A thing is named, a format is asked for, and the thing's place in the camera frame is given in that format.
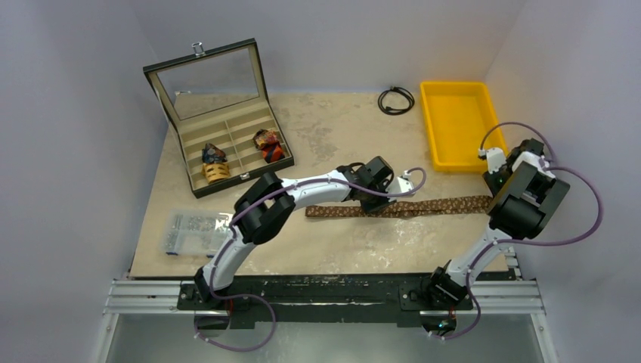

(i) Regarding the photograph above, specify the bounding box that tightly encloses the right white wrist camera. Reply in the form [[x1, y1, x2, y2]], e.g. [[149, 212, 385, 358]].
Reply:
[[478, 147, 506, 174]]

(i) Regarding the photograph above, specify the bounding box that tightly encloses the brown floral tie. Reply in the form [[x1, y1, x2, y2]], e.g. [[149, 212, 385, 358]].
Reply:
[[305, 195, 493, 219]]

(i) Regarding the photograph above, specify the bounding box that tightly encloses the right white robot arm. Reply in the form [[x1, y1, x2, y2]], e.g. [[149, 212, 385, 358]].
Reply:
[[423, 138, 570, 308]]

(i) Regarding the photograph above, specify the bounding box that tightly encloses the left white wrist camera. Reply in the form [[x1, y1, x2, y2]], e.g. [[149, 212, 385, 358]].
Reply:
[[386, 171, 416, 198]]

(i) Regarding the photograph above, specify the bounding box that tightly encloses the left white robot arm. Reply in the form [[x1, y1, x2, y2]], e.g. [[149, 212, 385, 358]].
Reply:
[[194, 157, 397, 309]]

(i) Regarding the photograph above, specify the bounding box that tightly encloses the yellow plastic tray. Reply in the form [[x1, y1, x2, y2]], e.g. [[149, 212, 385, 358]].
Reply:
[[420, 81, 507, 173]]

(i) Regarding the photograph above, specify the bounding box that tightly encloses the purple cable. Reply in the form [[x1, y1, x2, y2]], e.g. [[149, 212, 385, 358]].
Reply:
[[429, 121, 605, 342], [193, 167, 428, 352]]

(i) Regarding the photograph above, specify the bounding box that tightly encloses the black coiled cable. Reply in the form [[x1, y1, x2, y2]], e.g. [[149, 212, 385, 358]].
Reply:
[[377, 86, 416, 116]]

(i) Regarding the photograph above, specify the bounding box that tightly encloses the orange navy rolled tie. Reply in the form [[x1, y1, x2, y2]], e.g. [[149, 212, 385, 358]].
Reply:
[[261, 142, 286, 163]]

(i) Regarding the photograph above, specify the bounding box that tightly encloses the yellow patterned rolled tie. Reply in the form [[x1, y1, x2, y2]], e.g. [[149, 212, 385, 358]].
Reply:
[[201, 162, 231, 185]]

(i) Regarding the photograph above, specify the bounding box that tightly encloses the clear plastic screw box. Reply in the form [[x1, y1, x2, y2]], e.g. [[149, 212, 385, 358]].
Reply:
[[159, 209, 233, 258]]

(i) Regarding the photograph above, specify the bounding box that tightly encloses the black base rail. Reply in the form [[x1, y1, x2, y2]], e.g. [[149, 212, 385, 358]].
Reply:
[[177, 273, 472, 330]]

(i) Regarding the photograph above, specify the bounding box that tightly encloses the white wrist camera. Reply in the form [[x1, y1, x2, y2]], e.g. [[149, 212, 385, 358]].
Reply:
[[386, 171, 416, 198], [478, 147, 506, 174]]

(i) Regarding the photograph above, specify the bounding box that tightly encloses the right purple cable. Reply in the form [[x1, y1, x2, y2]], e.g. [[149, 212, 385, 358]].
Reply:
[[429, 121, 605, 342]]

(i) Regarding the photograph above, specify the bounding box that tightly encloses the multicolour patterned rolled tie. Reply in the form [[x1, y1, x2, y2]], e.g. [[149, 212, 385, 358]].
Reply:
[[252, 129, 279, 150]]

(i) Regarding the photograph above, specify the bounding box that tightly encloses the dark floral rolled tie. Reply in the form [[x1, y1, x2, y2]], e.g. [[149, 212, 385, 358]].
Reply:
[[201, 143, 228, 164]]

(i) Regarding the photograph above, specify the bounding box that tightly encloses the black tie display box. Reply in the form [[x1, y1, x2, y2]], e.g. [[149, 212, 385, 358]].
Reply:
[[143, 38, 295, 198]]

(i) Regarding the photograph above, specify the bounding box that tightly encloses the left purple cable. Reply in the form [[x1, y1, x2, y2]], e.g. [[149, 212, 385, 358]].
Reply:
[[193, 167, 428, 352]]

